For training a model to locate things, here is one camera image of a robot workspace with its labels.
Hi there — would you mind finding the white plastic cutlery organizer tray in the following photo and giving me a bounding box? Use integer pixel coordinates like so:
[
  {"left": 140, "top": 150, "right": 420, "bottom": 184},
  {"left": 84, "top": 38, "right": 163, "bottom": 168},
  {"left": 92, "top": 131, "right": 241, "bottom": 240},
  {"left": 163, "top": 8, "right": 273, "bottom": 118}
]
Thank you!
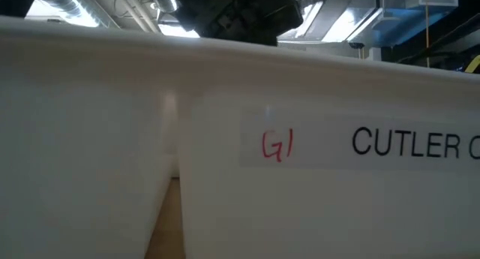
[{"left": 0, "top": 14, "right": 480, "bottom": 259}]

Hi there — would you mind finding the yellow cable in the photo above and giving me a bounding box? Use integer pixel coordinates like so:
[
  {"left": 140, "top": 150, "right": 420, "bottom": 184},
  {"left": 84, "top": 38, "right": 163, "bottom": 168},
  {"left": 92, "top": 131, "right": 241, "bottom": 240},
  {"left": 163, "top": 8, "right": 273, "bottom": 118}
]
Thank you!
[{"left": 466, "top": 54, "right": 480, "bottom": 74}]

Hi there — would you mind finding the round silver air duct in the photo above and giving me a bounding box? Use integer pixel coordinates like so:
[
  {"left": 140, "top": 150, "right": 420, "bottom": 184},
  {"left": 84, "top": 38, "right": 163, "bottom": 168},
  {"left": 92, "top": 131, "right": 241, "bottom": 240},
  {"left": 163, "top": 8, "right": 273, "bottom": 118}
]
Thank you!
[{"left": 35, "top": 0, "right": 113, "bottom": 29}]

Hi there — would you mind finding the white printed label sticker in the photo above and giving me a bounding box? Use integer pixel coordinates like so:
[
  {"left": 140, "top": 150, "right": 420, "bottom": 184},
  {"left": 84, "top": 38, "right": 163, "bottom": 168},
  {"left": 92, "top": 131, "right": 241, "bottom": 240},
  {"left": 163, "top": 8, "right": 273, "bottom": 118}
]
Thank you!
[{"left": 238, "top": 109, "right": 480, "bottom": 174}]

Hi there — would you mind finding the rectangular silver air duct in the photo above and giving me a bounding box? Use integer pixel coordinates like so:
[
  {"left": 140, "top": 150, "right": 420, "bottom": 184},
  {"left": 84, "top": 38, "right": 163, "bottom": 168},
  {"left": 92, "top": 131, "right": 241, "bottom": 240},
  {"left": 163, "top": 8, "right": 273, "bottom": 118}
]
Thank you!
[{"left": 279, "top": 0, "right": 383, "bottom": 44}]

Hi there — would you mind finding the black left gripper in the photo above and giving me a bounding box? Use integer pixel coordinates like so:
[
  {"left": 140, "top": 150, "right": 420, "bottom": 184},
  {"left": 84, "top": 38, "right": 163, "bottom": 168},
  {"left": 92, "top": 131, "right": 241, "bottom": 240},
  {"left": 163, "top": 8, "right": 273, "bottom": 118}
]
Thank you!
[{"left": 166, "top": 0, "right": 305, "bottom": 47}]

